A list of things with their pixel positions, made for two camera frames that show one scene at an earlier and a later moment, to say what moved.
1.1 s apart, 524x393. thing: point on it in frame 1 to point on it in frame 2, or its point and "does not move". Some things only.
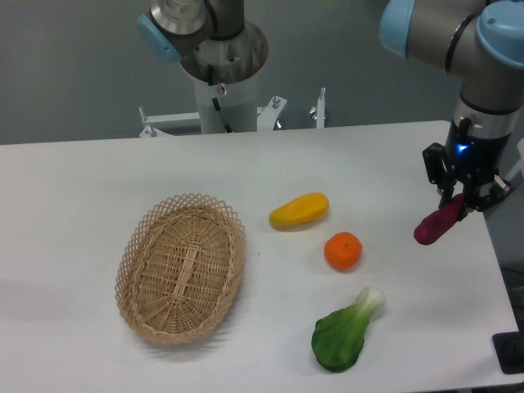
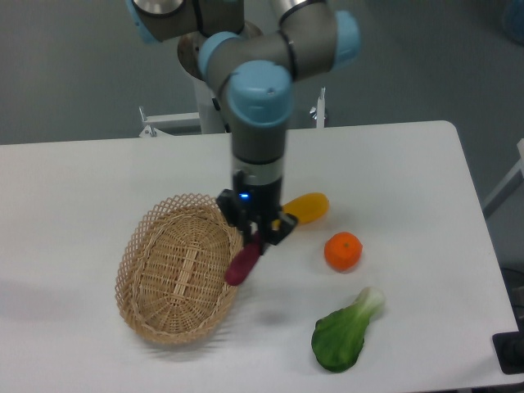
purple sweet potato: [439, 222] to [243, 262]
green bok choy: [338, 336] does not move
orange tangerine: [343, 250] does not move
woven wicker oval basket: [178, 268] does not move
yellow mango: [300, 211] does not move
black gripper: [470, 160] to [255, 208]
